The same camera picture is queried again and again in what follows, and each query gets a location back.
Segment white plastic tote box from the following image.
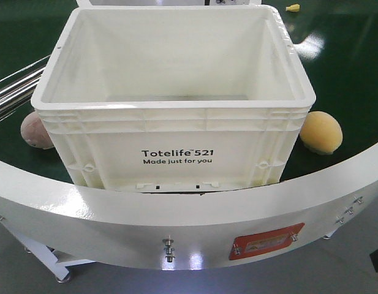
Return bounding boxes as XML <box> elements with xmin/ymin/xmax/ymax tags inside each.
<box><xmin>31</xmin><ymin>4</ymin><xmax>316</xmax><ymax>192</ymax></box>

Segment small yellow object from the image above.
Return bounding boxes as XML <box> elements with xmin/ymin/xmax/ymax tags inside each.
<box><xmin>285</xmin><ymin>4</ymin><xmax>300</xmax><ymax>13</ymax></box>

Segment pink-brown bread bun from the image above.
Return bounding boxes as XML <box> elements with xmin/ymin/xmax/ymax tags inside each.
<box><xmin>20</xmin><ymin>111</ymin><xmax>54</xmax><ymax>149</ymax></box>

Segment red warning label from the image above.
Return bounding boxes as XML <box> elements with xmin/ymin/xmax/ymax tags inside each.
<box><xmin>229</xmin><ymin>223</ymin><xmax>305</xmax><ymax>260</ymax></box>

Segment chrome guide rails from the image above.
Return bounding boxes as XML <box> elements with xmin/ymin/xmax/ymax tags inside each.
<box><xmin>0</xmin><ymin>55</ymin><xmax>50</xmax><ymax>122</ymax></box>

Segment yellow bread bun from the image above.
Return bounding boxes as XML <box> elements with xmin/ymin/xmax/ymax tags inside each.
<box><xmin>300</xmin><ymin>111</ymin><xmax>343</xmax><ymax>154</ymax></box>

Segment white conveyor support leg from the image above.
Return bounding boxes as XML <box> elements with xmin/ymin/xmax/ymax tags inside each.
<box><xmin>0</xmin><ymin>216</ymin><xmax>95</xmax><ymax>284</ymax></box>

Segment white curved conveyor frame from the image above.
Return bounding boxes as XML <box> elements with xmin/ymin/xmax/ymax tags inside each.
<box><xmin>0</xmin><ymin>143</ymin><xmax>378</xmax><ymax>270</ymax></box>

